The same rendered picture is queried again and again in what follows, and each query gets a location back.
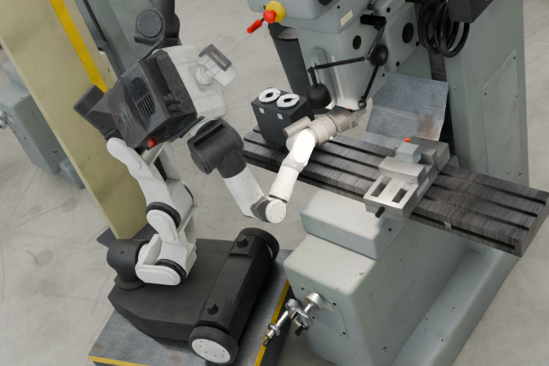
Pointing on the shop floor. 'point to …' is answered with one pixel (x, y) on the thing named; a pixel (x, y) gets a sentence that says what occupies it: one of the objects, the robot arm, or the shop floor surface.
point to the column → (483, 82)
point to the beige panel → (66, 83)
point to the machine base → (454, 310)
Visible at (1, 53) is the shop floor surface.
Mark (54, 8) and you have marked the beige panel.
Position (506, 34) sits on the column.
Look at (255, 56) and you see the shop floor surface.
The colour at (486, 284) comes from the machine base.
